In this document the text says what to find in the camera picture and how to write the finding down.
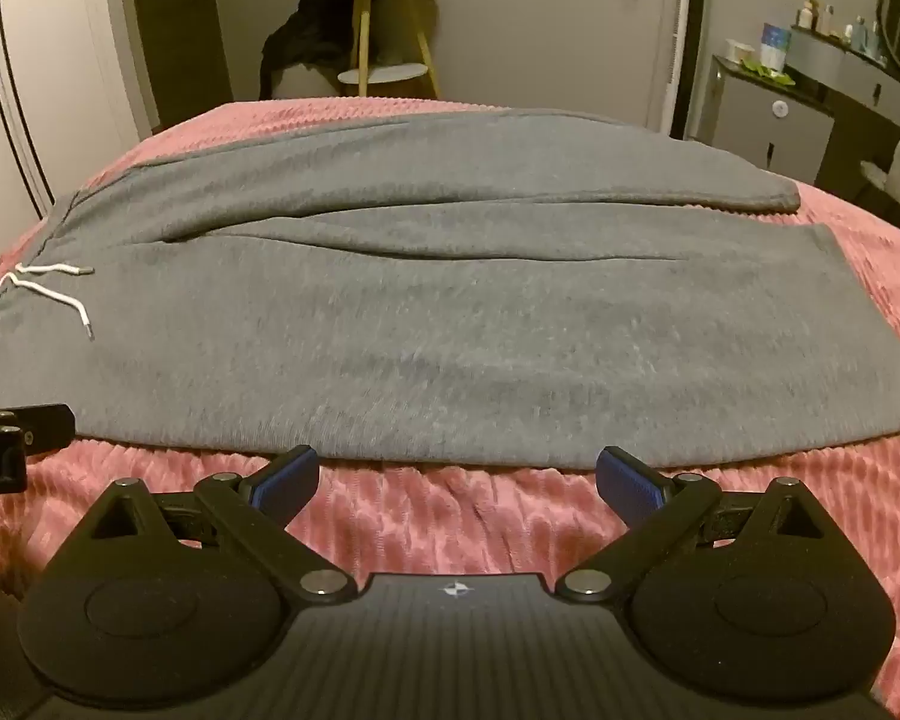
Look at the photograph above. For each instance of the grey cabinet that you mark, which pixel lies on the grey cabinet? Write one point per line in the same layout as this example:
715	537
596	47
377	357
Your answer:
772	120

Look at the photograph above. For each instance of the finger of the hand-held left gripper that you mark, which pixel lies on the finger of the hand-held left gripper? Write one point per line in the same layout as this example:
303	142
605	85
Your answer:
49	424

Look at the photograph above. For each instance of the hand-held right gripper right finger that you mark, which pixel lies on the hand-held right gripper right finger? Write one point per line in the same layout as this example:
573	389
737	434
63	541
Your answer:
630	478

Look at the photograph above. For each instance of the green packet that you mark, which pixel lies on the green packet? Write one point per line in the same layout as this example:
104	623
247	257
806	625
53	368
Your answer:
769	73

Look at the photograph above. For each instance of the black garment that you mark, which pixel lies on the black garment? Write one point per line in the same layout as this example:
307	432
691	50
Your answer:
304	34

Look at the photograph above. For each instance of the white small container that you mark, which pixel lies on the white small container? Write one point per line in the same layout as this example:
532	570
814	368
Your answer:
740	50

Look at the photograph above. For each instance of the white round side table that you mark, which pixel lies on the white round side table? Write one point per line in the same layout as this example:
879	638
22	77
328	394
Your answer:
390	30

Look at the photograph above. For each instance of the pink ribbed blanket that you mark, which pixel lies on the pink ribbed blanket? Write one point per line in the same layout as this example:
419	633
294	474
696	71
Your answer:
435	517

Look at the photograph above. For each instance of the grey sweatpants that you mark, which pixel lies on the grey sweatpants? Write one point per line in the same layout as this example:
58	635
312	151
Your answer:
450	300

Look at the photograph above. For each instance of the grey vanity table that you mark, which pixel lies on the grey vanity table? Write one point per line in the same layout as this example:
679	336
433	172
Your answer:
870	97

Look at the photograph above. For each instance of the blue and white box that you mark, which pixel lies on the blue and white box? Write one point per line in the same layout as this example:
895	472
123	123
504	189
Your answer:
775	46

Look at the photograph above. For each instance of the white wardrobe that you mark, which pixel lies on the white wardrobe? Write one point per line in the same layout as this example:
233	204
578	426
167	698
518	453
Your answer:
37	75

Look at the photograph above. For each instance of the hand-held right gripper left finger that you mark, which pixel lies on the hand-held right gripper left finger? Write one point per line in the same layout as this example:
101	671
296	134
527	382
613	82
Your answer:
285	478

